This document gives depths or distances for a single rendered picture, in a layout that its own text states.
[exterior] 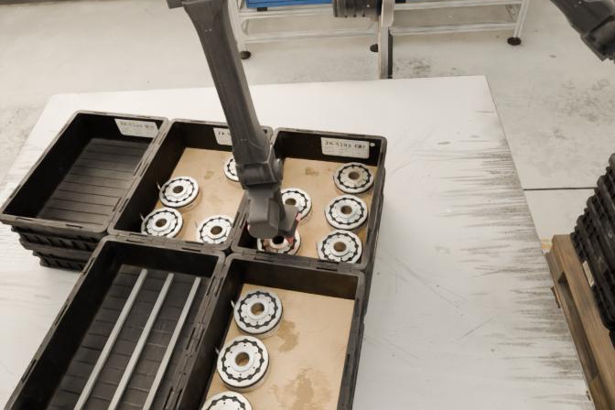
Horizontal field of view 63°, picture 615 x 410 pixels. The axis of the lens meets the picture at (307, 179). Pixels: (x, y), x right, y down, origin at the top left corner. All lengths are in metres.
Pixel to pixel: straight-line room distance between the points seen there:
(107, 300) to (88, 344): 0.10
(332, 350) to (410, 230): 0.46
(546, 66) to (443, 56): 0.58
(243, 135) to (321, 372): 0.49
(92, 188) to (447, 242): 0.97
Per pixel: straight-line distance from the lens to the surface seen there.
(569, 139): 2.81
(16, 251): 1.65
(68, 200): 1.51
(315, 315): 1.12
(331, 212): 1.22
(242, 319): 1.10
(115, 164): 1.54
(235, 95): 0.87
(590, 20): 0.95
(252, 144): 0.92
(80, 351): 1.23
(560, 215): 2.46
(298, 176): 1.35
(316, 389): 1.06
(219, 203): 1.33
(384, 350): 1.22
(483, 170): 1.57
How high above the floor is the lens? 1.83
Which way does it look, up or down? 48 degrees down
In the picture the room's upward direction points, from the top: 7 degrees counter-clockwise
